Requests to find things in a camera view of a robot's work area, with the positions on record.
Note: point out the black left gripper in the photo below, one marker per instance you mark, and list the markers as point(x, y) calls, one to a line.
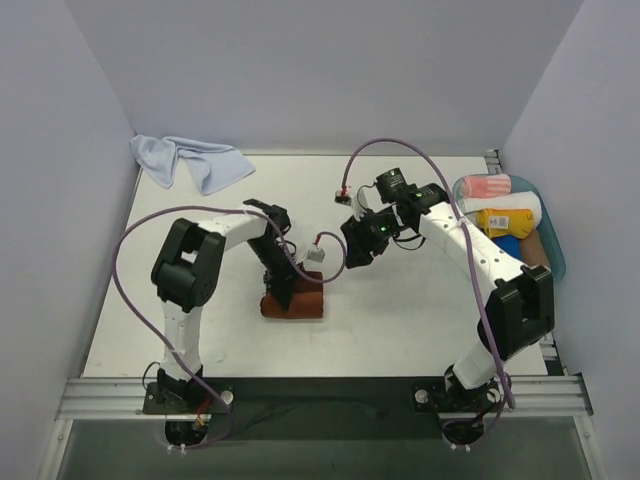
point(279, 282)

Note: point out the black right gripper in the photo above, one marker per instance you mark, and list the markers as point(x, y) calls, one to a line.
point(358, 242)

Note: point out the brown towel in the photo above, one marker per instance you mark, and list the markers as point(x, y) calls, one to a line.
point(307, 303)

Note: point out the light blue towel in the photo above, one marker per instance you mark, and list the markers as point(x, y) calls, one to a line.
point(212, 166)

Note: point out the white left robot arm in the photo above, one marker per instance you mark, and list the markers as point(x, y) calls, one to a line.
point(186, 274)

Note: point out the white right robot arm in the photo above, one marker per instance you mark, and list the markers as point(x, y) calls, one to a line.
point(517, 300)

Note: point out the pink striped rolled towel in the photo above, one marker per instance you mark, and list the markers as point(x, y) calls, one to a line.
point(490, 186)

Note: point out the blue rolled towel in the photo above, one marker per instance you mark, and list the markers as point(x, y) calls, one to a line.
point(510, 245)

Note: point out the yellow rolled towel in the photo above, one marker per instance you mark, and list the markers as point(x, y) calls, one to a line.
point(495, 223)

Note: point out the tan rolled towel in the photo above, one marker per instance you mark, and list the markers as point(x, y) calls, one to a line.
point(532, 250)

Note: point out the white rolled towel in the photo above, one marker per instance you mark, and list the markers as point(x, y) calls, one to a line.
point(514, 201)

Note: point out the blue plastic tray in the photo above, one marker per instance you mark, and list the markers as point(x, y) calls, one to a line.
point(545, 228)

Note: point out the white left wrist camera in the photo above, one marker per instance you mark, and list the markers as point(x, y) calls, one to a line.
point(315, 254)

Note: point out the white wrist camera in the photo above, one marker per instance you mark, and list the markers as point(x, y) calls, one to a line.
point(354, 199)
point(315, 254)

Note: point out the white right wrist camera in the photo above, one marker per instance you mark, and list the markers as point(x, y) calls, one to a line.
point(354, 199)

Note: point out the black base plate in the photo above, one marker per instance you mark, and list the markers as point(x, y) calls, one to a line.
point(331, 422)

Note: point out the aluminium frame rail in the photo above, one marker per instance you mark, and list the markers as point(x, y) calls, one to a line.
point(129, 398)

